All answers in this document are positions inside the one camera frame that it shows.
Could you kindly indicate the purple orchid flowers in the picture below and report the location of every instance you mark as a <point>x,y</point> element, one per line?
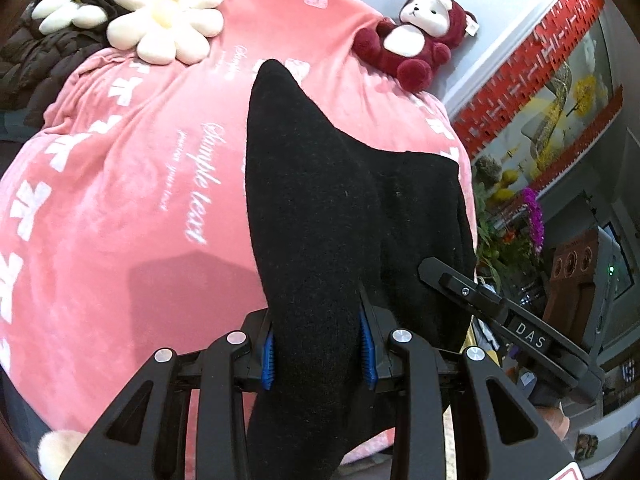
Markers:
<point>535,219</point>

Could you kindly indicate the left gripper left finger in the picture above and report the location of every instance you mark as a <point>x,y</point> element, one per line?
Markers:
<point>144,431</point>

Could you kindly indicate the yellow flower wall painting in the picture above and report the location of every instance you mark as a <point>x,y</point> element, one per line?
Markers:
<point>551,121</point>

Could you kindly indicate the red brick wall panel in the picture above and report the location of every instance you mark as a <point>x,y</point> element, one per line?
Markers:
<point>525,72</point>

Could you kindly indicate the white daisy flower pillow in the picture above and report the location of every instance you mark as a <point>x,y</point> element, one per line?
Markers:
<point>164,31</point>

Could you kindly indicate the pink plush blanket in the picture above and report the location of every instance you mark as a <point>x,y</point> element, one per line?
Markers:
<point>124,222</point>

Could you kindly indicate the black long-sleeve sweater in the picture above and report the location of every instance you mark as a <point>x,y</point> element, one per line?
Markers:
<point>332,220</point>

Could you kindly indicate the dark red plush toy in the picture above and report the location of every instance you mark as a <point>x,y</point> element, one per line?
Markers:
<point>413,48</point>

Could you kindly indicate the person's right hand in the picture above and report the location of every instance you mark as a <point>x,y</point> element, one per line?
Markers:
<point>556,419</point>

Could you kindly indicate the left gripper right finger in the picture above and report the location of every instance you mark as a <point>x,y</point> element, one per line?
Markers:
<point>498,434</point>

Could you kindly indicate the dark brown puffer jacket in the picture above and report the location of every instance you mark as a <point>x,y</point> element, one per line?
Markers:
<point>35,66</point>

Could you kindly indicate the beige fluffy rug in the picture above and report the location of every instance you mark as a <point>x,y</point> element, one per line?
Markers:
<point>55,449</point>

